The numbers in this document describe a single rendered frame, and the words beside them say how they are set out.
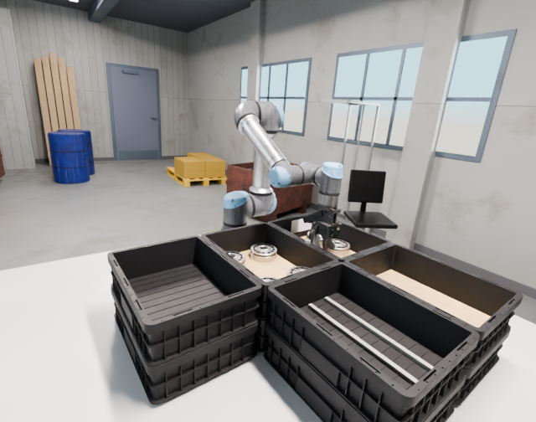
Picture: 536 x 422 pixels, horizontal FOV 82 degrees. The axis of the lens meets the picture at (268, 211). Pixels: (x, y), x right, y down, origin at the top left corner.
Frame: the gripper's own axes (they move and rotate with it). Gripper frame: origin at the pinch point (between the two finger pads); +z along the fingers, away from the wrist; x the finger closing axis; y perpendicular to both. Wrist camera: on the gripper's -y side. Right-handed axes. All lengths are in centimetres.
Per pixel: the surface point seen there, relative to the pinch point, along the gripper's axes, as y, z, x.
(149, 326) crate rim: 26, -8, -68
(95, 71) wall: -747, -111, -17
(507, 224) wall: -22, 30, 242
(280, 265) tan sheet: 0.4, 2.0, -18.1
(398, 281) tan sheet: 27.4, 2.0, 13.4
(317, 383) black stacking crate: 45, 5, -37
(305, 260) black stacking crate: 7.1, -2.0, -12.2
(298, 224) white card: -18.6, -4.3, 3.9
